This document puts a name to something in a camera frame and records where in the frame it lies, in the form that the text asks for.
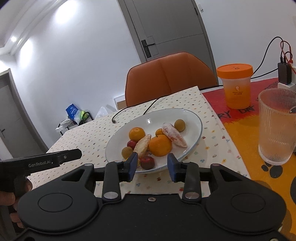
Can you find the dark red plum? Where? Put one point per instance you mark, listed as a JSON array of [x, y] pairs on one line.
[[147, 163], [131, 144]]

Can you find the small white wall switch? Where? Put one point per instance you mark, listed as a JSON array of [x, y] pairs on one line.
[[200, 8]]

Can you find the blue plastic bag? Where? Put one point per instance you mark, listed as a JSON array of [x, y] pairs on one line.
[[73, 113]]

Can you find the black power adapter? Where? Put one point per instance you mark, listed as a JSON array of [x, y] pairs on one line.
[[284, 73]]

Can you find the ribbed clear glass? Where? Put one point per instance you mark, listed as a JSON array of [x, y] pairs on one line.
[[276, 125]]

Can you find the clear plastic bag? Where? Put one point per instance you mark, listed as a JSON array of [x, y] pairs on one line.
[[105, 110]]

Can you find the floral white tablecloth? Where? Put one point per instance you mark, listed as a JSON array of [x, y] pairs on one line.
[[215, 145]]

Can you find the black metal shelf rack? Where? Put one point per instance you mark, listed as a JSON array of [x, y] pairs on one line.
[[67, 124]]

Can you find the large orange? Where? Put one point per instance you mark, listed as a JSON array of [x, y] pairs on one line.
[[136, 134], [160, 145]]

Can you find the white framed cardboard panel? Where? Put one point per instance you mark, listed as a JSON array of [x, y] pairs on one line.
[[120, 102]]

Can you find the red orange table mat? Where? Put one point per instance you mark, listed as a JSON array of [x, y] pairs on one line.
[[243, 128]]

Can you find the orange leather chair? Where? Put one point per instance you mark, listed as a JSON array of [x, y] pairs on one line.
[[165, 76]]

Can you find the brown kiwi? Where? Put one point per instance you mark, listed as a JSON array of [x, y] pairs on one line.
[[180, 125], [126, 152]]

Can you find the small mandarin orange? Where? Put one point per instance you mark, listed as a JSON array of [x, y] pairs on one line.
[[159, 132]]

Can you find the black door handle lock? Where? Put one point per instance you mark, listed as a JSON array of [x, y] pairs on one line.
[[146, 48]]

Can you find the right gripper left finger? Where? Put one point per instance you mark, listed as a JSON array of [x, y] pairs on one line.
[[115, 173]]

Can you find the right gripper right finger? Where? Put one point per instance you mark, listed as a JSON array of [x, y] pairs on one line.
[[189, 174]]

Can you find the orange lidded plastic cup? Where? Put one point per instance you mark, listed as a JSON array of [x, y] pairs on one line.
[[236, 83]]

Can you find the grey door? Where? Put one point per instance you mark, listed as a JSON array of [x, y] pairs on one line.
[[174, 26], [18, 135]]

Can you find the person left hand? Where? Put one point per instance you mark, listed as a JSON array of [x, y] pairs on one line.
[[9, 199]]

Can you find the white ceramic bowl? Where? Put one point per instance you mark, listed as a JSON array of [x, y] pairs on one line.
[[117, 149]]

